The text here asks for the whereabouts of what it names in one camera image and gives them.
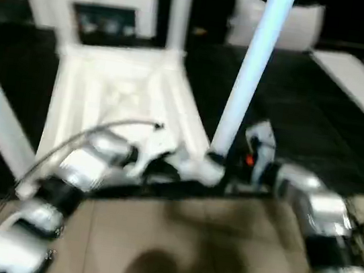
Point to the black work mat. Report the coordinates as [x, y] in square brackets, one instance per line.
[305, 126]

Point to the black speaker with gold label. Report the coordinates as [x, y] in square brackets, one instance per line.
[207, 7]

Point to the grey cushion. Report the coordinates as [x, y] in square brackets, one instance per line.
[299, 27]

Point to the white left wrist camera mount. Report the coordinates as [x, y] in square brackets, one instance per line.
[156, 150]

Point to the white flat panel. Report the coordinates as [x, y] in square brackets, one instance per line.
[362, 87]

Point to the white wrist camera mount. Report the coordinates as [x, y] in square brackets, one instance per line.
[156, 150]
[263, 137]

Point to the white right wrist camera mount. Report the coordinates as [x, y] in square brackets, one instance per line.
[263, 137]

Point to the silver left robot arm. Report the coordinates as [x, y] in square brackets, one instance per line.
[90, 161]

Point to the white plastic table top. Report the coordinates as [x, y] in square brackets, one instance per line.
[108, 82]

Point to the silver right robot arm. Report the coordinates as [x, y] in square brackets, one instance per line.
[327, 211]

